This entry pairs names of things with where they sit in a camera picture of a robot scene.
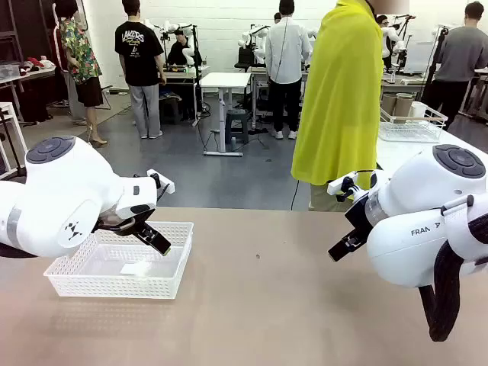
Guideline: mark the grey plastic stool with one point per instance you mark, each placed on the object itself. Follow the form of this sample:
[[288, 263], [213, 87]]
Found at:
[[236, 126]]

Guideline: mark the black tripod stand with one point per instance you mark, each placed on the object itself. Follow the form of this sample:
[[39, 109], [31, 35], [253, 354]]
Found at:
[[13, 152]]

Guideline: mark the person in grey sweater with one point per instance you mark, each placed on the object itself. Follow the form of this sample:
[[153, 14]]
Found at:
[[459, 57]]

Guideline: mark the person in yellow cape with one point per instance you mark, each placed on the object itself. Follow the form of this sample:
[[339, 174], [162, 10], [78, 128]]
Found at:
[[339, 95]]

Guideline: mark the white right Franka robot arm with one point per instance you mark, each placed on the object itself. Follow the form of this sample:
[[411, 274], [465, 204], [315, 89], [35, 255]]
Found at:
[[404, 244]]

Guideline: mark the black upright pole stand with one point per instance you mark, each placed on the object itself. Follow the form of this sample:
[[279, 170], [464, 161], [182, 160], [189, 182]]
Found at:
[[197, 76]]

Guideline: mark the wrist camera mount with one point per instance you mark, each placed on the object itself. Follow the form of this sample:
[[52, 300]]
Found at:
[[341, 183], [164, 181]]

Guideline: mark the white side table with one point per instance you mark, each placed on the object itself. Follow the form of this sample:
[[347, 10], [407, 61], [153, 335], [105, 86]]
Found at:
[[396, 154]]

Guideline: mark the black office chair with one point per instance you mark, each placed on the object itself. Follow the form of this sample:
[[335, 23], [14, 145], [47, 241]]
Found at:
[[244, 59]]

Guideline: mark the person in white shirt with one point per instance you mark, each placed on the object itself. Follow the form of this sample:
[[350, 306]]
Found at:
[[286, 57]]

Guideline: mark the seated person in black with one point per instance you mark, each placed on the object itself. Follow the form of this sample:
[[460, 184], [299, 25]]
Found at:
[[181, 53]]

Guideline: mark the white perforated plastic basket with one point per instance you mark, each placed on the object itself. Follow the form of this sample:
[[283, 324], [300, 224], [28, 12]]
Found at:
[[114, 274]]

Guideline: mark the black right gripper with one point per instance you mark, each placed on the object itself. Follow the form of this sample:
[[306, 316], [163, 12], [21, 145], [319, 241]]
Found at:
[[362, 217]]

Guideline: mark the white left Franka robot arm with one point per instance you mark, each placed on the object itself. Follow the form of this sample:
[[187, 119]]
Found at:
[[76, 179]]

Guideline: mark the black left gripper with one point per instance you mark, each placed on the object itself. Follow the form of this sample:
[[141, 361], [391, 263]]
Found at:
[[126, 223]]

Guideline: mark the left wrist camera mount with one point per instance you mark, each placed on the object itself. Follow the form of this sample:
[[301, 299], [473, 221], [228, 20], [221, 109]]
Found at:
[[164, 181]]

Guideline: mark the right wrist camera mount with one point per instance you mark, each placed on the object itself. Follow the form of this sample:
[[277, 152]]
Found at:
[[341, 183]]

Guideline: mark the white height-adjustable desk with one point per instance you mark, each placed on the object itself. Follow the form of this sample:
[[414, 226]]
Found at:
[[225, 80]]

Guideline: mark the person in floral shirt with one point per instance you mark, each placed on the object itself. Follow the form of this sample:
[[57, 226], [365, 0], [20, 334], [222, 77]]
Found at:
[[82, 57]]

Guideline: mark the person in black Lakers shirt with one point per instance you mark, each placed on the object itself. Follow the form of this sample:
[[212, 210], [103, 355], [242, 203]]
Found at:
[[139, 57]]

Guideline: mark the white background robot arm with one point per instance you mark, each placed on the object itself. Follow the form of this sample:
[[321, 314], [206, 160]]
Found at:
[[255, 42], [187, 42], [392, 38]]

